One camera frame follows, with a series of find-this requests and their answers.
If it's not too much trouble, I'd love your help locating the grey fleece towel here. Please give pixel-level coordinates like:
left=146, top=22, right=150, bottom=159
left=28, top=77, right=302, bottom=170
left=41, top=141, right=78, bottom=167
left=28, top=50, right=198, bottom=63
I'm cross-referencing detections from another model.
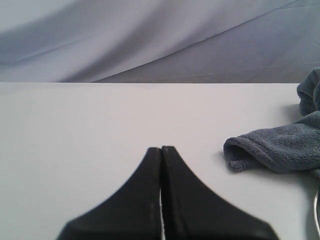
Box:
left=223, top=67, right=320, bottom=177

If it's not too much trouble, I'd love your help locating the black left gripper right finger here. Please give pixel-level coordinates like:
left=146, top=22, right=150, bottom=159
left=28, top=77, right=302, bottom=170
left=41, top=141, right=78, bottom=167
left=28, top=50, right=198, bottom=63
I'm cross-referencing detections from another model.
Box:
left=161, top=146, right=278, bottom=240

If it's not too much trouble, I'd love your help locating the grey backdrop cloth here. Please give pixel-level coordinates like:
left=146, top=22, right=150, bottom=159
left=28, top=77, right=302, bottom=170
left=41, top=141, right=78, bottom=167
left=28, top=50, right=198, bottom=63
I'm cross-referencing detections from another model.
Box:
left=0, top=0, right=320, bottom=83

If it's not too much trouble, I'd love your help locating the round stainless steel plate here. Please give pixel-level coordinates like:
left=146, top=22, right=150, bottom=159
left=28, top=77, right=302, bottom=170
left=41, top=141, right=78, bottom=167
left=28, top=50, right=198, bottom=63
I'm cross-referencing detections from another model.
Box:
left=313, top=189, right=320, bottom=233

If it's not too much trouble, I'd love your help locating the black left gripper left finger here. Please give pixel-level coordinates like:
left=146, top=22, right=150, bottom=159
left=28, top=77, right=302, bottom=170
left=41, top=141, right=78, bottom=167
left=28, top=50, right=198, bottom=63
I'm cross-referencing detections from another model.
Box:
left=57, top=147, right=161, bottom=240

